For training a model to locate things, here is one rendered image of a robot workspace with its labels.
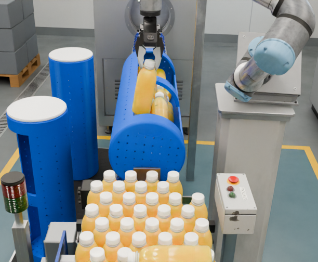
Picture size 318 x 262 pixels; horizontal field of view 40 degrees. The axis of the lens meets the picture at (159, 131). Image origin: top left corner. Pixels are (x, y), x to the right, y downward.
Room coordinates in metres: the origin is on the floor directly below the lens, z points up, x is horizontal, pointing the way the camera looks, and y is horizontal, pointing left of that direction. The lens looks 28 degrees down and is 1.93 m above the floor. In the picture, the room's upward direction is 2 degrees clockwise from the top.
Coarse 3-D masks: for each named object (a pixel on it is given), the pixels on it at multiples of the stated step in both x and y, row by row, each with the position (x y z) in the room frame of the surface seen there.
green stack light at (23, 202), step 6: (6, 198) 0.96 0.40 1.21; (18, 198) 0.96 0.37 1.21; (24, 198) 0.98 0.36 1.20; (6, 204) 0.96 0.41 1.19; (12, 204) 0.96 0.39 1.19; (18, 204) 0.96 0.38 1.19; (24, 204) 0.97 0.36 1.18; (6, 210) 0.97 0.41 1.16; (12, 210) 0.96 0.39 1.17; (18, 210) 0.96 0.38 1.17; (24, 210) 0.97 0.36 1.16
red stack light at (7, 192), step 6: (24, 180) 0.99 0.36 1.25; (6, 186) 0.96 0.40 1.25; (12, 186) 0.96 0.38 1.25; (18, 186) 0.97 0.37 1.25; (24, 186) 0.98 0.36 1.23; (6, 192) 0.96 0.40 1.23; (12, 192) 0.96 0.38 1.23; (18, 192) 0.96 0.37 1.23; (24, 192) 0.98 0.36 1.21; (12, 198) 0.96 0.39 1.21
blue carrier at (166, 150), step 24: (168, 72) 2.26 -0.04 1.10; (120, 96) 1.76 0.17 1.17; (120, 120) 1.49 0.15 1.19; (144, 120) 1.40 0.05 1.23; (168, 120) 1.45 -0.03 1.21; (120, 144) 1.39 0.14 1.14; (144, 144) 1.40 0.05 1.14; (168, 144) 1.40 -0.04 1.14; (120, 168) 1.39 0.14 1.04; (168, 168) 1.40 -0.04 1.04
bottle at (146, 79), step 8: (144, 72) 1.49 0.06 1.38; (152, 72) 1.49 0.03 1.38; (144, 80) 1.48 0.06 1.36; (152, 80) 1.48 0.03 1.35; (136, 88) 1.49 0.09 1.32; (144, 88) 1.48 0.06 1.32; (152, 88) 1.49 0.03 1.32; (136, 96) 1.49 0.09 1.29; (144, 96) 1.48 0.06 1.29; (152, 96) 1.50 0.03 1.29; (136, 104) 1.48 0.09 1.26; (144, 104) 1.48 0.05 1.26; (136, 112) 1.48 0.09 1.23; (144, 112) 1.48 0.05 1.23
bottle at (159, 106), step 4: (156, 96) 1.74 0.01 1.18; (160, 96) 1.74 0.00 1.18; (156, 100) 1.71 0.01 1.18; (160, 100) 1.70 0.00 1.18; (164, 100) 1.71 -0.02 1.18; (152, 104) 1.70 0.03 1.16; (156, 104) 1.68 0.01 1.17; (160, 104) 1.68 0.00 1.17; (164, 104) 1.69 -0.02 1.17; (152, 108) 1.69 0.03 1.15; (156, 108) 1.67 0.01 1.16; (160, 108) 1.67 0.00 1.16; (164, 108) 1.67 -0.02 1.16; (152, 112) 1.67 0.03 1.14; (156, 112) 1.65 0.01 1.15; (160, 112) 1.65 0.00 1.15; (164, 112) 1.65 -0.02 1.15; (164, 116) 1.63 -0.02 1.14
